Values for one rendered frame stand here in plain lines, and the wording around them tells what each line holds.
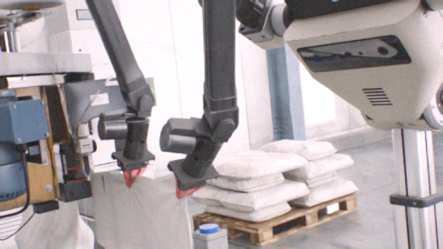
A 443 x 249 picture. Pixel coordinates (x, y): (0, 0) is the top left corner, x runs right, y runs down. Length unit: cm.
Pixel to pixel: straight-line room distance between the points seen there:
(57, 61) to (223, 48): 63
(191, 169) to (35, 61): 49
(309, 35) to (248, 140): 592
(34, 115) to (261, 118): 623
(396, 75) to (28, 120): 83
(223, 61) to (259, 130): 638
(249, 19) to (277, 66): 601
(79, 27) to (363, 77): 426
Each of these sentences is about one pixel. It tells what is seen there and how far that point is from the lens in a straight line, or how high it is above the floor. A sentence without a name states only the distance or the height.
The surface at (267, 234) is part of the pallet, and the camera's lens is 435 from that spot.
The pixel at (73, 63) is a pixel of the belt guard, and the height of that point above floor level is 139.
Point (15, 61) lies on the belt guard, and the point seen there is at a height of 140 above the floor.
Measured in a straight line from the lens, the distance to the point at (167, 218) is 135.
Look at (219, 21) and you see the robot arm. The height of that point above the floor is 141.
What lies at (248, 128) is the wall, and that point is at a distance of 728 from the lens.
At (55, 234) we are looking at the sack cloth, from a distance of 193.
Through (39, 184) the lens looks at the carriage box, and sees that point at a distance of 160.
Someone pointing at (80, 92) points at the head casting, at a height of 131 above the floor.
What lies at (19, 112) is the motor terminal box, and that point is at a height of 128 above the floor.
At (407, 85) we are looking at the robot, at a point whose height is 124.
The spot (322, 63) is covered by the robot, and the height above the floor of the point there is 131.
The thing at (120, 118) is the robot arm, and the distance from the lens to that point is 142.
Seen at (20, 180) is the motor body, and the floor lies 113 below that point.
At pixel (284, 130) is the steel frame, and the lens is 756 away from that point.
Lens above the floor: 132
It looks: 5 degrees down
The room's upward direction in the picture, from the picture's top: 6 degrees counter-clockwise
